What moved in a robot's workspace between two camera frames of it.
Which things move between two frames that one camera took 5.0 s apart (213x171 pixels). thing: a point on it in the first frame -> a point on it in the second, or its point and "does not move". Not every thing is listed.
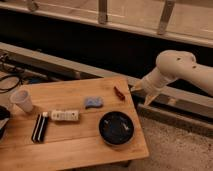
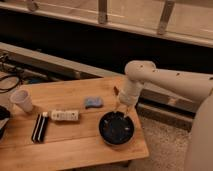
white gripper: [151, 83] -> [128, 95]
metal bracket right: [166, 17] does not move
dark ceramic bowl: [116, 128] does not move
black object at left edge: [5, 115] does not move
